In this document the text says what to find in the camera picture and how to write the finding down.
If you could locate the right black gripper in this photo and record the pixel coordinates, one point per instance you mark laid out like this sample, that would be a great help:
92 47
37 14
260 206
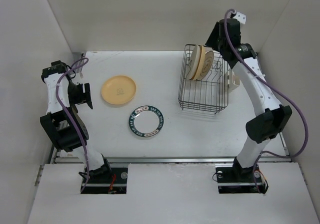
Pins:
212 40

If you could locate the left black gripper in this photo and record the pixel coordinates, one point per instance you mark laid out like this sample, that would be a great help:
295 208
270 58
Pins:
83 97

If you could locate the cream white plate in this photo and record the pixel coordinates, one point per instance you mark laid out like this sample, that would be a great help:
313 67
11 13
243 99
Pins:
193 63

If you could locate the yellow bear plate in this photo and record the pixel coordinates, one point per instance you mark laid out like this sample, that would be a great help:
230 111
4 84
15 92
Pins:
118 90

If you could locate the green rim text plate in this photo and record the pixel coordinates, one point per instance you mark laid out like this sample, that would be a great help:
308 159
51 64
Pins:
146 121

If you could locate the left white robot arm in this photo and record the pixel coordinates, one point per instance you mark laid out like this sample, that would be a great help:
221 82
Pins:
61 122

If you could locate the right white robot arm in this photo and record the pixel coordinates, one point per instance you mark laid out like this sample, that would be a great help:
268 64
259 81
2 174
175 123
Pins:
270 115

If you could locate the white cutlery holder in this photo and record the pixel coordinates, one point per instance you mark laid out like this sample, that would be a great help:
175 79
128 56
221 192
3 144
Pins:
232 81

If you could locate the wire dish rack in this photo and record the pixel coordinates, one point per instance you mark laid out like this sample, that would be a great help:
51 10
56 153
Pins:
209 94

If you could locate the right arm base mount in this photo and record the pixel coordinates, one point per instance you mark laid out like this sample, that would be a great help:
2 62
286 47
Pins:
228 182

